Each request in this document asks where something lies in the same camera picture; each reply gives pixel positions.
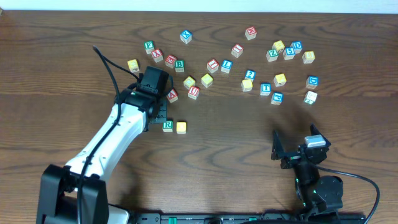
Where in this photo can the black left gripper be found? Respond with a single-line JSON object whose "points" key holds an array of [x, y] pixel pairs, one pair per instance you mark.
{"points": [[161, 115]]}

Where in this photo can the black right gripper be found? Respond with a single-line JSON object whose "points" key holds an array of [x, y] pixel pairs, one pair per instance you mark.
{"points": [[294, 157]]}

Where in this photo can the green R letter block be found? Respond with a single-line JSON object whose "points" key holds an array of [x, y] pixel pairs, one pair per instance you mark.
{"points": [[168, 126]]}

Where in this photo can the yellow O letter block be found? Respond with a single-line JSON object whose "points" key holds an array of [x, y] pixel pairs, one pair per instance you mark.
{"points": [[181, 127]]}

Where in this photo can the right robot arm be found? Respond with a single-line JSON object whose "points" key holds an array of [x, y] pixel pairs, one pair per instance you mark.
{"points": [[319, 194]]}

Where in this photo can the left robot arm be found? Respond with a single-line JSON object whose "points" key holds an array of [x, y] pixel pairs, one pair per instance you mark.
{"points": [[76, 192]]}

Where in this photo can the red A letter block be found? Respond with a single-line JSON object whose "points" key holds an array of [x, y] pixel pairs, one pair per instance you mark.
{"points": [[172, 96]]}

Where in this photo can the red U block centre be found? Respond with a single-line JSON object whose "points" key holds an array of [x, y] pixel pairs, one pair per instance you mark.
{"points": [[193, 92]]}

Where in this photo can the yellow block centre left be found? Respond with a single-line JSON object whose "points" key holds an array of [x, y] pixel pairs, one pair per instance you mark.
{"points": [[189, 82]]}

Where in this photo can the green 7 number block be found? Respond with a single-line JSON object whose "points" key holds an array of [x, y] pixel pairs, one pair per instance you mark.
{"points": [[310, 97]]}

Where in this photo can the yellow block far left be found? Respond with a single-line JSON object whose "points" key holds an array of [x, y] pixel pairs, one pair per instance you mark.
{"points": [[133, 65]]}

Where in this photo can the green B letter block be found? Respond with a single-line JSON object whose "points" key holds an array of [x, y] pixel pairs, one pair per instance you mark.
{"points": [[179, 66]]}

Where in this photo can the red E letter block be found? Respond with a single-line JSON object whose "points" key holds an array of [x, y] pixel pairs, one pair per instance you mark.
{"points": [[170, 61]]}

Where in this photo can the red X letter block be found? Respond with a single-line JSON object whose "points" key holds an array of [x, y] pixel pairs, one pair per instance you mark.
{"points": [[157, 55]]}

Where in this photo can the yellow block centre right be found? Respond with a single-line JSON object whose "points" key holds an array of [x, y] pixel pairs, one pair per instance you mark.
{"points": [[206, 80]]}

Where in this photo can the blue T letter block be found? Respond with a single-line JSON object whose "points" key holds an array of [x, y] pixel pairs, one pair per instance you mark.
{"points": [[265, 89]]}

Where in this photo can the blue D block right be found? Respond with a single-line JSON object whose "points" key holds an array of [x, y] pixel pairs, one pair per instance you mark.
{"points": [[312, 82]]}

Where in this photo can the blue d block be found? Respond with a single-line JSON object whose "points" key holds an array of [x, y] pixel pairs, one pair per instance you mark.
{"points": [[312, 82], [297, 46]]}

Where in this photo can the yellow K letter block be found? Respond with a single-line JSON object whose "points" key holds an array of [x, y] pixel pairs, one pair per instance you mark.
{"points": [[280, 80]]}

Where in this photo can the green F letter block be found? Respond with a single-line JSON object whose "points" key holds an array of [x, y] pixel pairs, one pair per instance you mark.
{"points": [[149, 46]]}

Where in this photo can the red I block centre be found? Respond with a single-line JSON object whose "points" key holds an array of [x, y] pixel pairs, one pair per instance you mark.
{"points": [[212, 65]]}

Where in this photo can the red i block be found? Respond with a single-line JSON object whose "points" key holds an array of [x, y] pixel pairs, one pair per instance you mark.
{"points": [[237, 50], [212, 65]]}

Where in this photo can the yellow S letter block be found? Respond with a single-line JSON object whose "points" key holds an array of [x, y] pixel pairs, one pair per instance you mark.
{"points": [[246, 85]]}

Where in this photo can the blue 2 number block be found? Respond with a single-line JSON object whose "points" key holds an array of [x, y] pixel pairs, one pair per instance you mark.
{"points": [[250, 75]]}

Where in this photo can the blue X letter block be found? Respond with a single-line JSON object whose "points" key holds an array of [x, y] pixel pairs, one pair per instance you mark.
{"points": [[186, 36]]}

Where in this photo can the yellow 8 number block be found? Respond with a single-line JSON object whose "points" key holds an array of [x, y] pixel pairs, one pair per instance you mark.
{"points": [[308, 57]]}

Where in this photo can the blue L letter block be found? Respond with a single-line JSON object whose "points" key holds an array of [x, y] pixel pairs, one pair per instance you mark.
{"points": [[226, 66]]}

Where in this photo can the blue 5 number block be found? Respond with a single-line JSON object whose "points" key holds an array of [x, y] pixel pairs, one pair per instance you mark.
{"points": [[288, 53]]}

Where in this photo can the green Z letter block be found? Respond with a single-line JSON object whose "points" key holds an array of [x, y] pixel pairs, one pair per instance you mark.
{"points": [[271, 55]]}

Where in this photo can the blue D block upper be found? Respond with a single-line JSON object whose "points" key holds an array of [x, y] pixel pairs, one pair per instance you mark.
{"points": [[297, 46]]}

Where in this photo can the yellow block upper right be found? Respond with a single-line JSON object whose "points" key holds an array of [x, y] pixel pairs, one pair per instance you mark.
{"points": [[278, 46]]}

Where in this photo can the red I block upper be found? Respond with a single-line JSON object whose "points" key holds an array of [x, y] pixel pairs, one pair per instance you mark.
{"points": [[237, 50]]}

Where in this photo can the red M letter block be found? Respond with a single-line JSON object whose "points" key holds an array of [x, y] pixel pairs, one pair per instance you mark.
{"points": [[250, 33]]}

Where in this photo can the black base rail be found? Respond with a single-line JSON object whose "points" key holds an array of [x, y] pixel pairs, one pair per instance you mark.
{"points": [[156, 218]]}

